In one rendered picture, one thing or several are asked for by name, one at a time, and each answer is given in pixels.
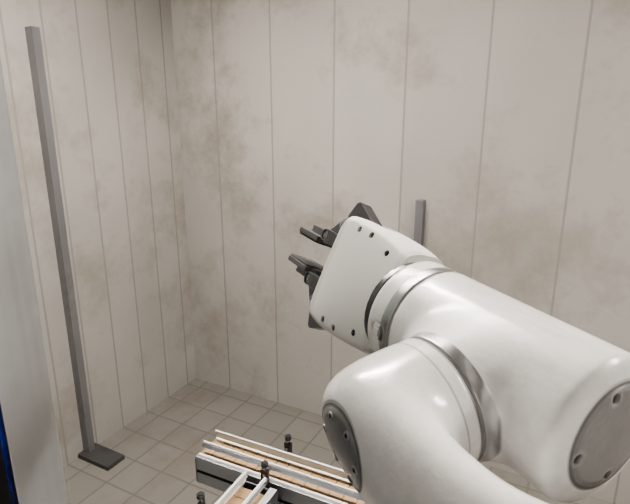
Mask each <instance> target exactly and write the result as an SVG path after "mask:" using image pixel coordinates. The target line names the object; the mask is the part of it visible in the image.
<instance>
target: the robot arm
mask: <svg viewBox="0 0 630 504"><path fill-rule="evenodd" d="M299 231H300V234H302V235H304V236H305V237H307V238H309V239H310V240H312V241H314V242H316V243H318V244H321V245H324V246H327V247H330V248H332V249H331V251H330V254H329V256H328V258H327V261H326V263H325V266H322V265H320V264H319V263H317V262H316V261H314V260H312V259H309V258H306V257H302V256H299V255H296V254H293V253H291V255H289V257H288V260H289V261H291V262H292V263H293V264H295V265H296V266H297V268H296V271H297V272H298V273H300V274H301V275H302V276H304V283H305V284H307V285H308V286H309V301H310V312H309V319H308V327H309V328H312V329H316V330H326V331H328V332H329V333H331V334H332V335H334V336H335V337H337V338H338V339H340V340H342V341H343V342H345V343H347V344H348V345H350V346H352V347H354V348H355V349H357V350H359V351H361V352H363V353H365V354H368V355H367V356H365V357H363V358H361V359H359V360H357V361H356V362H354V363H352V364H350V365H349V366H347V367H345V368H344V369H342V370H341V371H340V372H339V373H338V374H337V375H336V376H335V377H334V378H333V379H332V380H331V381H330V382H329V383H328V385H327V388H326V390H325V392H324V394H323V398H322V408H321V413H322V421H323V428H324V431H325V433H326V436H327V439H328V441H329V444H330V446H331V448H332V450H333V452H334V453H333V455H334V457H335V459H336V461H337V462H339V463H340V465H341V467H342V469H343V470H344V472H345V474H346V475H347V478H348V480H349V482H350V483H351V484H352V485H353V486H354V488H355V489H356V491H357V492H358V494H359V495H360V496H361V498H362V499H363V501H364V502H365V504H549V503H547V502H544V501H542V500H540V499H537V498H535V497H533V496H531V495H529V494H527V493H525V492H523V491H520V490H518V489H517V488H515V487H513V486H512V485H510V484H508V483H507V482H505V481H503V480H502V479H500V478H499V477H498V476H496V475H495V474H494V473H492V472H491V471H489V470H488V469H487V468H486V467H484V466H483V465H482V464H481V463H480V462H496V463H500V464H504V465H506V466H508V467H511V468H512V469H514V470H515V471H517V472H518V473H519V474H520V475H522V476H523V477H524V478H525V479H527V480H528V481H529V482H530V483H532V484H533V485H534V486H535V487H536V488H538V489H539V490H540V491H541V492H543V493H544V494H545V495H546V496H548V497H549V498H551V499H553V500H556V501H559V502H566V503H567V502H575V501H579V500H583V499H585V498H587V497H590V496H591V495H593V494H595V493H596V492H598V491H599V490H601V489H602V488H604V487H605V486H606V485H607V484H609V483H610V482H611V481H612V480H613V479H614V478H615V477H616V476H617V475H618V474H619V473H620V472H621V470H622V469H623V468H624V467H625V466H626V464H627V463H628V461H629V460H630V353H629V352H627V351H625V350H623V349H621V348H619V347H616V346H614V345H612V344H610V343H608V342H606V341H604V340H601V339H599V338H597V337H595V336H593V335H591V334H589V333H587V332H584V331H582V330H580V329H578V328H576V327H574V326H572V325H569V324H567V323H565V322H563V321H561V320H559V319H557V318H554V317H552V316H550V315H548V314H546V313H544V312H542V311H539V310H537V309H535V308H533V307H531V306H529V305H527V304H525V303H522V302H520V301H518V300H516V299H514V298H512V297H510V296H507V295H505V294H503V293H501V292H499V291H497V290H495V289H492V288H490V287H488V286H486V285H484V284H482V283H480V282H477V281H475V280H473V279H471V278H469V277H467V276H465V275H462V274H460V273H458V272H456V271H454V270H452V269H450V268H447V267H445V266H444V265H443V263H442V262H441V261H440V260H439V259H438V258H437V257H436V256H435V255H434V254H432V253H431V252H430V251H428V250H427V249H426V248H424V247H423V246H421V245H420V244H418V243H417V242H415V241H413V240H411V239H410V238H408V237H406V236H404V235H402V234H400V233H398V232H396V231H394V230H392V229H390V228H388V227H386V226H383V225H382V224H381V223H380V221H379V219H378V218H377V216H376V214H375V212H374V211H373V209H372V207H371V206H369V205H366V204H364V203H362V202H359V203H357V204H356V206H355V207H354V208H353V210H352V211H351V212H350V214H349V215H348V218H347V219H344V220H342V221H341V222H340V223H338V224H337V225H336V226H334V227H333V228H332V229H327V228H324V227H321V226H318V225H315V224H314V226H313V229H312V230H311V229H308V228H305V227H303V226H301V227H300V230H299Z"/></svg>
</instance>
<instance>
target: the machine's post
mask: <svg viewBox="0 0 630 504"><path fill-rule="evenodd" d="M0 440H1V446H2V451H3V456H4V462H5V467H6V472H7V478H8V483H9V488H10V493H11V499H12V504H69V502H68V496H67V489H66V483H65V476H64V470H63V463H62V457H61V450H60V444H59V437H58V431H57V424H56V418H55V411H54V405H53V398H52V392H51V385H50V378H49V372H48V365H47V359H46V352H45V346H44V339H43V333H42V326H41V320H40V313H39V307H38V300H37V294H36V287H35V281H34V274H33V268H32V261H31V255H30V248H29V241H28V235H27V228H26V222H25V215H24V209H23V202H22V196H21V189H20V183H19V176H18V170H17V163H16V157H15V150H14V144H13V137H12V131H11V124H10V118H9V111H8V104H7V98H6V91H5V85H4V78H3V72H2V65H1V59H0Z"/></svg>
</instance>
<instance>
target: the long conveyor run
mask: <svg viewBox="0 0 630 504"><path fill-rule="evenodd" d="M215 434H216V436H217V437H216V439H215V440H214V441H213V442H212V443H211V442H208V441H205V440H204V441H203V447H204V448H205V449H204V450H203V451H202V452H201V453H199V454H197V455H196V456H195V465H196V478H197V482H199V483H201V484H204V485H207V486H209V487H212V488H215V489H217V490H220V491H223V492H225V491H226V490H227V489H228V488H229V487H230V486H231V485H232V484H233V483H234V482H235V481H236V479H237V478H238V477H239V476H240V475H241V474H242V473H243V472H244V471H247V474H248V477H247V478H246V481H249V482H251V483H254V484H257V485H258V484H259V483H260V482H261V480H262V479H263V478H264V477H266V478H267V482H268V483H267V485H266V486H265V488H268V489H270V488H272V489H273V488H274V489H277V492H278V504H365V502H364V501H363V499H362V498H361V496H360V495H359V494H358V492H357V491H356V489H355V488H354V486H353V485H352V484H351V483H350V482H349V480H348V478H347V475H346V474H345V472H344V470H343V469H340V468H337V467H334V466H331V465H328V464H325V463H322V462H318V461H315V460H312V459H309V458H306V457H303V456H299V455H296V454H293V453H292V442H289V441H290V440H291V439H292V438H291V435H290V434H286V435H285V442H284V450H281V449H277V448H274V447H271V446H268V445H265V444H262V443H258V442H255V441H252V440H249V439H246V438H243V437H239V436H236V435H233V434H230V433H227V432H224V431H221V430H215Z"/></svg>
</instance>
